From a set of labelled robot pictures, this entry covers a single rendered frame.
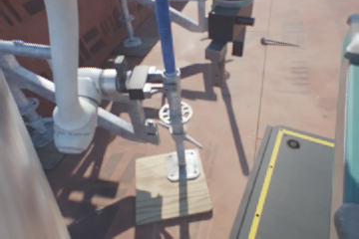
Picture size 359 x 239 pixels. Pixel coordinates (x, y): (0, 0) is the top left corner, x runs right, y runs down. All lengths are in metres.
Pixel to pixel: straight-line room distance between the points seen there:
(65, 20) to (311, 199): 0.75
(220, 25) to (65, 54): 0.36
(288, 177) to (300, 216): 0.11
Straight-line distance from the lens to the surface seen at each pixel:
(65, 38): 0.60
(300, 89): 1.64
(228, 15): 0.43
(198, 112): 1.39
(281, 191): 0.75
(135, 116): 0.95
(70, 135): 0.74
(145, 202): 1.07
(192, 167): 1.12
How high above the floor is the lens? 0.96
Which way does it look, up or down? 42 degrees down
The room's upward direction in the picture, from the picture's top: 6 degrees counter-clockwise
